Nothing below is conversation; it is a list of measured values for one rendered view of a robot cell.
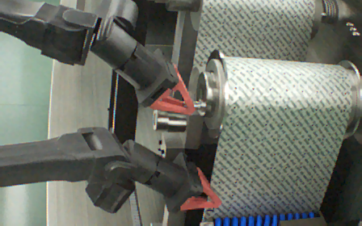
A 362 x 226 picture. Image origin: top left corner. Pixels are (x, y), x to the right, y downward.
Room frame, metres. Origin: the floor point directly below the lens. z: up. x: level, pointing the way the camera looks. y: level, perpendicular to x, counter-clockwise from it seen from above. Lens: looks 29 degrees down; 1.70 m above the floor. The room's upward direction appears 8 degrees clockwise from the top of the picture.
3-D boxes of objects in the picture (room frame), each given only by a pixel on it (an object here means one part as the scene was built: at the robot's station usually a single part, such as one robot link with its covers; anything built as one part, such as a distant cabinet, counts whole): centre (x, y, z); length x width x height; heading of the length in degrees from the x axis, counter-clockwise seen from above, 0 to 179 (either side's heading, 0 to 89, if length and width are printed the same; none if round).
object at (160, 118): (0.88, 0.04, 1.18); 0.04 x 0.02 x 0.04; 14
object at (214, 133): (0.87, -0.04, 1.25); 0.15 x 0.01 x 0.15; 14
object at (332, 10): (1.18, -0.27, 1.33); 0.07 x 0.07 x 0.07; 14
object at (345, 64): (0.93, -0.29, 1.25); 0.15 x 0.01 x 0.15; 14
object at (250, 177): (0.84, -0.18, 1.11); 0.23 x 0.01 x 0.18; 104
